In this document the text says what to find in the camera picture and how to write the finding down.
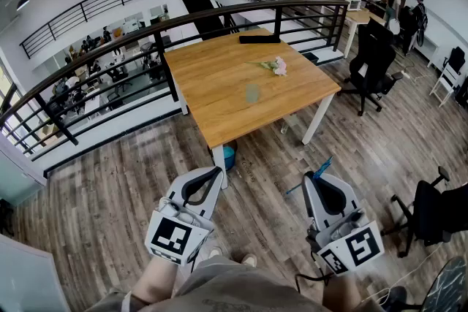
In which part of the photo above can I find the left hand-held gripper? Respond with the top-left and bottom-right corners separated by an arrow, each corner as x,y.
145,166 -> 224,267

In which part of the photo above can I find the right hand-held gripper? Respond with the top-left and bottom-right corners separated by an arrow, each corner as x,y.
302,171 -> 385,278

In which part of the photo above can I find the teal star-topped stick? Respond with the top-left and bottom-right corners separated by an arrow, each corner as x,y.
286,156 -> 334,195

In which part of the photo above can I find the clear glass vase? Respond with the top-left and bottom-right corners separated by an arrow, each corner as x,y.
245,83 -> 262,104

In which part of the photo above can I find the person's right forearm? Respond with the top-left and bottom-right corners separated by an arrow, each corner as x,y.
321,272 -> 367,312

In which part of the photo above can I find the person's left forearm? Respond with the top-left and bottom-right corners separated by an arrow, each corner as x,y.
130,256 -> 181,305

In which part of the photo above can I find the white table leg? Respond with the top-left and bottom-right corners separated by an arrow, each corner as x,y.
212,145 -> 230,191
301,93 -> 335,146
174,79 -> 190,117

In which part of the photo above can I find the blue bin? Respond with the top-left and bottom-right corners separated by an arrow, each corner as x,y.
222,145 -> 238,172

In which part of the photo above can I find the black low office chair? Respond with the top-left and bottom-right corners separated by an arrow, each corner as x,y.
381,165 -> 468,259

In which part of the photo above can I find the person's khaki clothing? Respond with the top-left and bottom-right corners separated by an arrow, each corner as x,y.
86,254 -> 332,312

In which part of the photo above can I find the pink flower bouquet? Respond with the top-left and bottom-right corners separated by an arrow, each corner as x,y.
247,55 -> 289,77

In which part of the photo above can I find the black marbled board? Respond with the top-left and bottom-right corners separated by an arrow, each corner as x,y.
419,255 -> 468,312

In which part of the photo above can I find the black high-back office chair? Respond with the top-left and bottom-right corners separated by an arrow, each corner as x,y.
336,18 -> 404,118

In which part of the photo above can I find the black metal balcony railing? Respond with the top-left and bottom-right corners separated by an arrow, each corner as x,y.
0,0 -> 350,162

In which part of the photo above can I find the black rolled cloth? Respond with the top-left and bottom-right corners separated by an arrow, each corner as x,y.
238,34 -> 282,45

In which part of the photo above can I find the wooden desk with white legs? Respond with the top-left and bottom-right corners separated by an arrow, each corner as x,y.
342,8 -> 387,60

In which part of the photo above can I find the white cabinet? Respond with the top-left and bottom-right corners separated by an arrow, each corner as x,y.
0,232 -> 71,312

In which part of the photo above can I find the white microwave oven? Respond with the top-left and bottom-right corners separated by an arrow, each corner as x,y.
337,0 -> 363,12

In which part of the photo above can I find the black mezzanine railing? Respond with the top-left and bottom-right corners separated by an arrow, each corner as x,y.
19,0 -> 165,60

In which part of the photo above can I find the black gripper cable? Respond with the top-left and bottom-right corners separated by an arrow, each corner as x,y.
294,251 -> 334,296

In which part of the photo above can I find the white floor cable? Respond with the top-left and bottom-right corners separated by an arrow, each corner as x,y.
361,243 -> 444,305

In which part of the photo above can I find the white frame chair black back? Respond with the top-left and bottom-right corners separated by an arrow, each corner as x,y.
429,46 -> 468,109

